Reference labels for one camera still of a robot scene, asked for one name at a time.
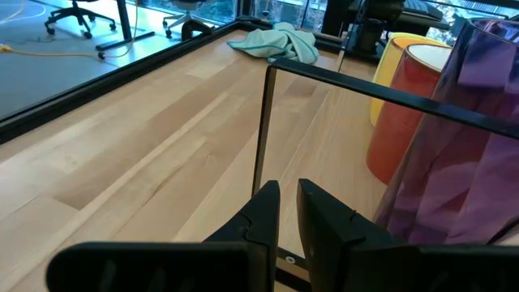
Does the black table clamp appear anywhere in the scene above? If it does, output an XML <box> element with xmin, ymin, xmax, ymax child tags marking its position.
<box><xmin>181</xmin><ymin>19</ymin><xmax>215</xmax><ymax>41</ymax></box>

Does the black frame wooden shelf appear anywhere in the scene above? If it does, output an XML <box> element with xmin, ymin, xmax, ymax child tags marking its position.
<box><xmin>251</xmin><ymin>56</ymin><xmax>519</xmax><ymax>292</ymax></box>

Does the purple faceted plastic cup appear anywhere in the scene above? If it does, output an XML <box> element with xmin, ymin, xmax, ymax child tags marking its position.
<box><xmin>375</xmin><ymin>18</ymin><xmax>519</xmax><ymax>247</ymax></box>

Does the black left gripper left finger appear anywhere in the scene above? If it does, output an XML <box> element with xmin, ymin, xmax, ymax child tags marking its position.
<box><xmin>46</xmin><ymin>180</ymin><xmax>281</xmax><ymax>292</ymax></box>

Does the teal and white cloth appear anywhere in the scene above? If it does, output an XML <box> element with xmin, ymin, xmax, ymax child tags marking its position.
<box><xmin>226</xmin><ymin>22</ymin><xmax>320</xmax><ymax>65</ymax></box>

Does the yellow and white mug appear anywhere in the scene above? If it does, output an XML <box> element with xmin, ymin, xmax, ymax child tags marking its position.
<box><xmin>369</xmin><ymin>32</ymin><xmax>447</xmax><ymax>127</ymax></box>

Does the red mug white handle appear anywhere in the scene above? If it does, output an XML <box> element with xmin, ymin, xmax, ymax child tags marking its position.
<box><xmin>366</xmin><ymin>43</ymin><xmax>453</xmax><ymax>186</ymax></box>

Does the black floor stand base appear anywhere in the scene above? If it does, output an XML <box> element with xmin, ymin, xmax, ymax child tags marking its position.
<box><xmin>95</xmin><ymin>0</ymin><xmax>157</xmax><ymax>52</ymax></box>

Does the black office chair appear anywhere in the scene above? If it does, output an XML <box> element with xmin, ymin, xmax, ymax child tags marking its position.
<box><xmin>44</xmin><ymin>0</ymin><xmax>118</xmax><ymax>41</ymax></box>

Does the yellow cable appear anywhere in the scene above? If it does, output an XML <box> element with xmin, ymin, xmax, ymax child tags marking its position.
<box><xmin>0</xmin><ymin>0</ymin><xmax>139</xmax><ymax>58</ymax></box>

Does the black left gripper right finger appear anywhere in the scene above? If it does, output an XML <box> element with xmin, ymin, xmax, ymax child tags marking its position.
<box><xmin>295</xmin><ymin>178</ymin><xmax>519</xmax><ymax>292</ymax></box>

